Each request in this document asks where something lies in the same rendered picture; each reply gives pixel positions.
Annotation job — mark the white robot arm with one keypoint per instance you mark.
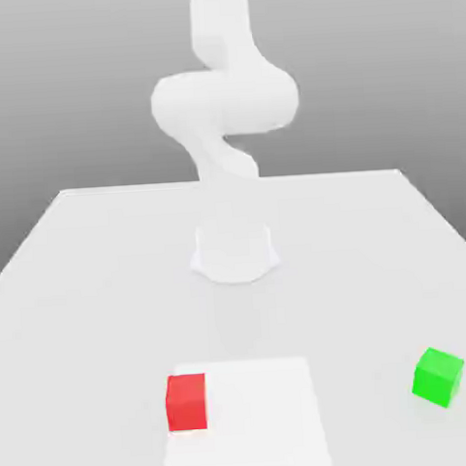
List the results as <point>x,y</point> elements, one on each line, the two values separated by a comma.
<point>225,101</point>

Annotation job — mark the small red cube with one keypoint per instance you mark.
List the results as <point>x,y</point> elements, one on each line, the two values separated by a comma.
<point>186,402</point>

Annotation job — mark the small green cube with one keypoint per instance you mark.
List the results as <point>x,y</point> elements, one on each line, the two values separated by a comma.
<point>437,377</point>

